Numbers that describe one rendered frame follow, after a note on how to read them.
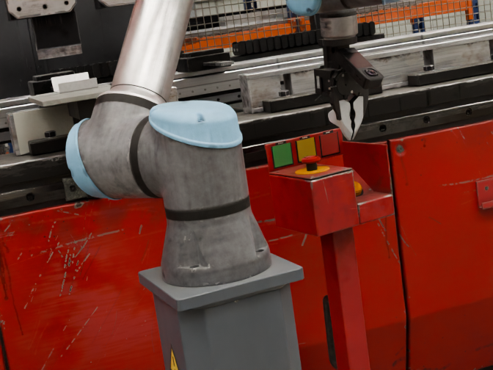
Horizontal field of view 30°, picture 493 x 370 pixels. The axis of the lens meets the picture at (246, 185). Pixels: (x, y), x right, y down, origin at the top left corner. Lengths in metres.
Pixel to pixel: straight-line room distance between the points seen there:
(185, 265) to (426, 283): 1.23
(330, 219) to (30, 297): 0.67
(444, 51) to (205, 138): 1.36
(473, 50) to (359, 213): 0.77
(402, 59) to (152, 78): 1.17
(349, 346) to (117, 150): 0.91
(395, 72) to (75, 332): 1.03
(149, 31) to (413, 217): 1.13
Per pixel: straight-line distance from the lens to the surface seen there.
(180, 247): 1.21
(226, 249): 1.20
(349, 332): 1.99
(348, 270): 1.96
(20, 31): 2.65
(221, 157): 1.19
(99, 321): 2.09
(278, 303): 1.23
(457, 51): 2.49
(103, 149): 1.27
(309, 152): 1.99
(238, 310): 1.21
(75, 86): 2.07
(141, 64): 1.34
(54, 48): 2.14
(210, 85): 2.48
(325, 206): 1.84
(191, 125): 1.18
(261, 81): 2.24
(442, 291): 2.40
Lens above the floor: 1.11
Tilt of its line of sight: 10 degrees down
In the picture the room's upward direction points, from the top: 8 degrees counter-clockwise
